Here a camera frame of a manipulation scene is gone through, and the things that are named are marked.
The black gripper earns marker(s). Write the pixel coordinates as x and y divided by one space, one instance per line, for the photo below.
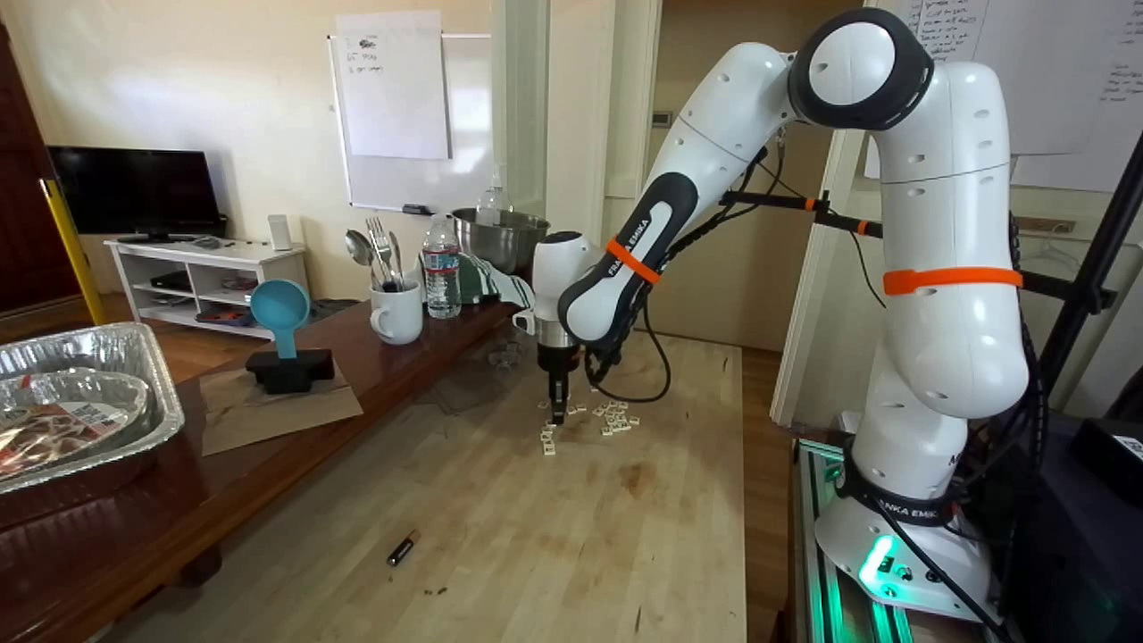
556 366

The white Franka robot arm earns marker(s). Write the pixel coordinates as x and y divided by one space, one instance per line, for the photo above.
950 181

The cream letter P tile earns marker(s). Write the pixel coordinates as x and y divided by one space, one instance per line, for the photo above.
547 446

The cream letter E tile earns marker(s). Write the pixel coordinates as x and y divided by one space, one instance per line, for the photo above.
543 456

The dark wooden table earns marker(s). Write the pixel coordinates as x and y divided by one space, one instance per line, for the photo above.
394 363

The metal pot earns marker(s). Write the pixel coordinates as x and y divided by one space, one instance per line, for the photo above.
513 239

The clear water bottle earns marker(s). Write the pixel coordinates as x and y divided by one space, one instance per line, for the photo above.
440 281

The white mug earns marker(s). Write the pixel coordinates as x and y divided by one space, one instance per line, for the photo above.
399 316

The black and copper battery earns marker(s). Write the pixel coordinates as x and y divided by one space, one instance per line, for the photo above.
400 547

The metal spoon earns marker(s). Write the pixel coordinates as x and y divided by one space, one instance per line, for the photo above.
360 247

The black stand block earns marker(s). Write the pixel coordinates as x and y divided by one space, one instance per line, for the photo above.
291 372

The brown cardboard sheet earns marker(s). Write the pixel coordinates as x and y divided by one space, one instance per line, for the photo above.
281 414

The blue scoop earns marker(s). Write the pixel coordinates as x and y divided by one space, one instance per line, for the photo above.
281 309

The black horizontal rod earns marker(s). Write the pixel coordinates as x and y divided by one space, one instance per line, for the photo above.
785 202

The white whiteboard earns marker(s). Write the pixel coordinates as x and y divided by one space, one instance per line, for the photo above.
391 84

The white television shelf unit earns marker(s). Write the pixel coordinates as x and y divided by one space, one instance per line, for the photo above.
208 253

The aluminium foil tray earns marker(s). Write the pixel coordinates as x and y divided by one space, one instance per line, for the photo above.
128 381

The black flat screen television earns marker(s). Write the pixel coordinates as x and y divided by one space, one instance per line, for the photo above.
138 190

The yellow stick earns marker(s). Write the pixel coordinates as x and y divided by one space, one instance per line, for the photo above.
72 251

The black equipment box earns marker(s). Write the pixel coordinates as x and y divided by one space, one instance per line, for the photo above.
1077 547

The black tripod pole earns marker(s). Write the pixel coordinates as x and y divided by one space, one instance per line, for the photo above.
1094 270

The dark brown cabinet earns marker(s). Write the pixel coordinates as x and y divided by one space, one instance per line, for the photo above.
22 181

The whiteboard with handwriting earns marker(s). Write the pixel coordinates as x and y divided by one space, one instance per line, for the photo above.
1047 72

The whiteboard with grey frame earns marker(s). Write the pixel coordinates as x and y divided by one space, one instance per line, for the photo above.
468 131

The aluminium rail frame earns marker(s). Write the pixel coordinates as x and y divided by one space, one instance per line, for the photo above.
821 537

